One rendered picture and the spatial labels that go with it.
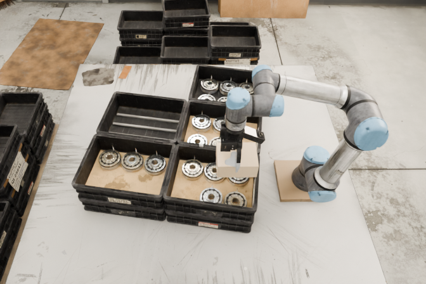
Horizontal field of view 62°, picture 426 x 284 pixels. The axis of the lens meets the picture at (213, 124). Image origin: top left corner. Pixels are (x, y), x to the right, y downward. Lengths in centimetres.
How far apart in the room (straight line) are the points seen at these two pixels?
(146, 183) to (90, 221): 32
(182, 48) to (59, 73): 124
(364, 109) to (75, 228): 134
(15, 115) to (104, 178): 127
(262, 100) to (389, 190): 194
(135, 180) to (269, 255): 69
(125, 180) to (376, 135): 109
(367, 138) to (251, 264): 74
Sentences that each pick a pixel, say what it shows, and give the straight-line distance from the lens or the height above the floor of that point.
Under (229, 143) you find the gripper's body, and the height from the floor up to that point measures 123.
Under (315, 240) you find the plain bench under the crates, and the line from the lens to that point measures 178.
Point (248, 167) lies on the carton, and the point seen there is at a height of 112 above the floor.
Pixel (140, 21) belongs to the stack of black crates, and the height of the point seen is 38.
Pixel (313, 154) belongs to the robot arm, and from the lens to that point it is 171.
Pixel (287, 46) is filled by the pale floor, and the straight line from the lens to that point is 396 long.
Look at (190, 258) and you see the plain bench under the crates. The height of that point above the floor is 70.
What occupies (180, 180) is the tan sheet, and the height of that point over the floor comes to 83.
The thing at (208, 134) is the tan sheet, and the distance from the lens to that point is 186.
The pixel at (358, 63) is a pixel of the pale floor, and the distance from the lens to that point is 398.
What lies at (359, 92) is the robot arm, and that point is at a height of 137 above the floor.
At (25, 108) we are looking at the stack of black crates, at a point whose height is 38.
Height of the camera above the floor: 226
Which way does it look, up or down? 48 degrees down
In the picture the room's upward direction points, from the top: 3 degrees clockwise
